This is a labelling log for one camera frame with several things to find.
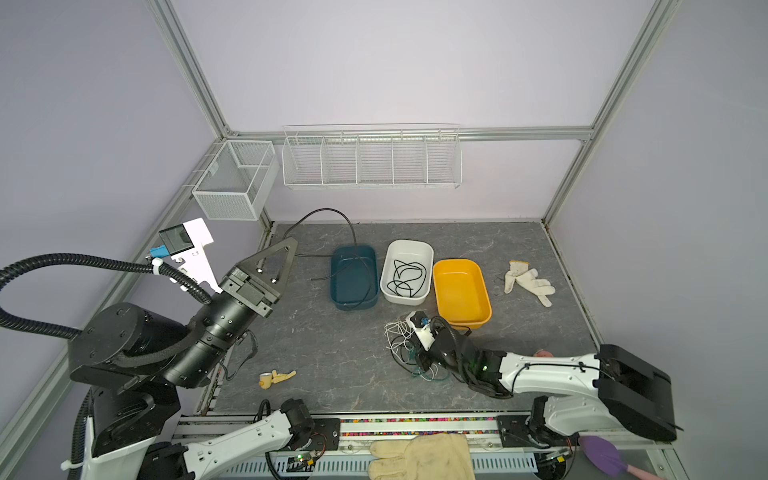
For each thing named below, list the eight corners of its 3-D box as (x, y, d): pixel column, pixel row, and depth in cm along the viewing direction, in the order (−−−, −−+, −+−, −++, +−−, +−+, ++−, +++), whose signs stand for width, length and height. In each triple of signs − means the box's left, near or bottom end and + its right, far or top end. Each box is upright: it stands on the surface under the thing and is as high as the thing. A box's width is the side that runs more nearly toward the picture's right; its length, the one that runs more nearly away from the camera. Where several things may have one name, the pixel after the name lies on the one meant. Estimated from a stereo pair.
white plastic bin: (380, 305, 99) (379, 295, 94) (382, 250, 115) (382, 239, 109) (436, 305, 99) (438, 295, 94) (431, 250, 114) (432, 239, 109)
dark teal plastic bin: (325, 310, 98) (322, 301, 94) (335, 251, 115) (333, 240, 110) (377, 310, 98) (376, 301, 94) (380, 251, 114) (379, 240, 110)
